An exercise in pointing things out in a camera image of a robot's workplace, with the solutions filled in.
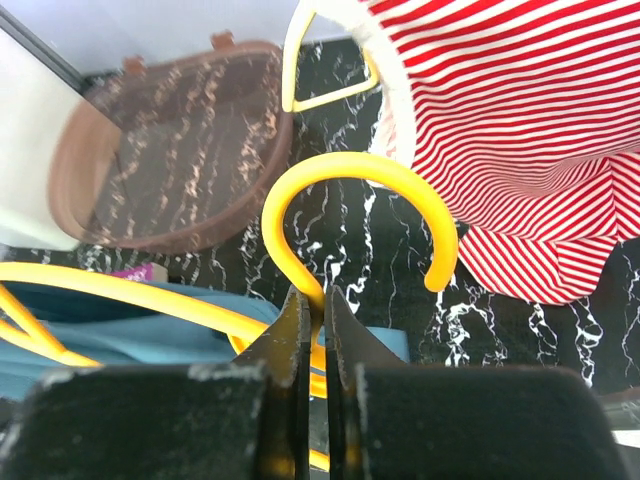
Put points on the blue tank top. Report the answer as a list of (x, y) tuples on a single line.
[(113, 332)]

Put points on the red white striped top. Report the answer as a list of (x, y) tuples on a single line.
[(524, 117)]

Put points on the white rectangular bin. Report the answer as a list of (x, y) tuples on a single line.
[(35, 106)]

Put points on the black marble pattern mat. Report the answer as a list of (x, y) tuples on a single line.
[(375, 246)]

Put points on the brown transparent oval basket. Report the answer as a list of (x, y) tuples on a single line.
[(175, 157)]

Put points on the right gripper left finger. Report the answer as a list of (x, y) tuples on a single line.
[(248, 419)]

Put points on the purple treehouse book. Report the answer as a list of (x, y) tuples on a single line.
[(149, 272)]

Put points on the orange plastic hanger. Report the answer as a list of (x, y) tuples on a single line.
[(25, 331)]

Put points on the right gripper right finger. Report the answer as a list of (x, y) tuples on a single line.
[(392, 420)]

